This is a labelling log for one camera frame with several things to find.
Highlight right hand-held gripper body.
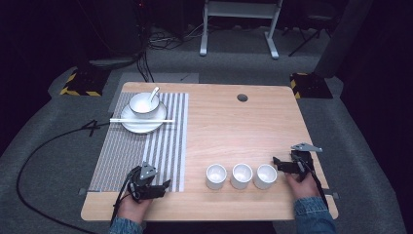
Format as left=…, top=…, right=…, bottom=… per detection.
left=284, top=142, right=324, bottom=183

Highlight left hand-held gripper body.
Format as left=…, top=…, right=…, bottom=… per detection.
left=128, top=161, right=167, bottom=201

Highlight white cup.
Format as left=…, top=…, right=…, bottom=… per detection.
left=206, top=163, right=228, bottom=191
left=252, top=163, right=279, bottom=190
left=230, top=163, right=254, bottom=190

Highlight person's left hand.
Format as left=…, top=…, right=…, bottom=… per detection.
left=116, top=194, right=154, bottom=222

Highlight person's right hand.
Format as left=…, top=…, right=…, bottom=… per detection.
left=284, top=171, right=321, bottom=200

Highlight grey striped placemat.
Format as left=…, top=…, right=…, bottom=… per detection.
left=88, top=92, right=190, bottom=193

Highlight white plate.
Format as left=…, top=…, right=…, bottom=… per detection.
left=120, top=101, right=169, bottom=135

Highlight white chopsticks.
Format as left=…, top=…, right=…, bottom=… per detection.
left=109, top=117, right=175, bottom=125

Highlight black yellow striped base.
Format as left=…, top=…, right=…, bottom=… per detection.
left=289, top=72, right=334, bottom=100
left=58, top=68, right=105, bottom=98

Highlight white bowl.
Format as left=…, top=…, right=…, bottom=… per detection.
left=128, top=92, right=161, bottom=120

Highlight white spoon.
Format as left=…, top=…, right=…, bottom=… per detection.
left=147, top=86, right=161, bottom=104

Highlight black tripod stand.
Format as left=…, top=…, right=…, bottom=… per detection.
left=282, top=13, right=334, bottom=59

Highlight grey pillar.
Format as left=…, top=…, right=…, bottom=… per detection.
left=312, top=0, right=375, bottom=79

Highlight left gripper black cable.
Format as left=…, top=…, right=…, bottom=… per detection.
left=109, top=167, right=141, bottom=227

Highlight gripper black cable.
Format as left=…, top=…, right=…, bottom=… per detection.
left=109, top=167, right=141, bottom=227
left=296, top=159, right=330, bottom=210

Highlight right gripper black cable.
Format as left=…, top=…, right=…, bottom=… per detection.
left=296, top=159, right=330, bottom=210

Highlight black floor cable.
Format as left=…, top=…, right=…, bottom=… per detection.
left=16, top=119, right=111, bottom=234

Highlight bundle of black cables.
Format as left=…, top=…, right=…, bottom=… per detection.
left=134, top=27, right=204, bottom=83

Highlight white metal table frame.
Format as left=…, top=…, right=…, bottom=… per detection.
left=199, top=0, right=284, bottom=60

